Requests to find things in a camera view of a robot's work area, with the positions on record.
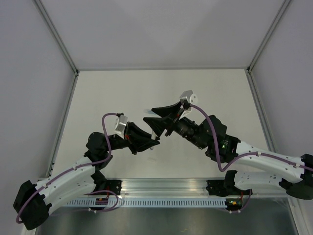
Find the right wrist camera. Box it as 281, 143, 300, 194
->
179, 90, 198, 105

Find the light blue highlighter pen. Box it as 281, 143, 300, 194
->
144, 109, 156, 115

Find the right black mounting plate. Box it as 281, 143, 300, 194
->
206, 180, 250, 197

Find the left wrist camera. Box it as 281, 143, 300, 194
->
114, 115, 128, 138

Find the black mounting plate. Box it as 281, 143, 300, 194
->
94, 179, 122, 195
206, 180, 250, 197

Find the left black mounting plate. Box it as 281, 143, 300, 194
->
94, 179, 122, 195

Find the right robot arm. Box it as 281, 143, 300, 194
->
143, 102, 313, 200

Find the left aluminium frame post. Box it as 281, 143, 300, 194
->
32, 0, 79, 75

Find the white slotted cable duct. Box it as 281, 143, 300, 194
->
65, 196, 242, 209

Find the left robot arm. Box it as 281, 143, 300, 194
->
13, 122, 160, 230

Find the right aluminium frame post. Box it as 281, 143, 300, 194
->
246, 0, 293, 74

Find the white whiteboard marker pen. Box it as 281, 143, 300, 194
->
150, 131, 157, 150

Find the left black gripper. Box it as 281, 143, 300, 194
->
105, 121, 160, 155

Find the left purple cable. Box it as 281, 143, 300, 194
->
15, 112, 123, 225

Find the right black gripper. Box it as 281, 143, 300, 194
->
143, 101, 206, 150

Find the aluminium frame post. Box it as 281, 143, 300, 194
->
246, 0, 293, 74
32, 0, 79, 75

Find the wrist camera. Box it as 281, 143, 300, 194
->
179, 90, 198, 105
114, 115, 128, 138

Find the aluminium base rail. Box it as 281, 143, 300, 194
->
120, 172, 286, 197

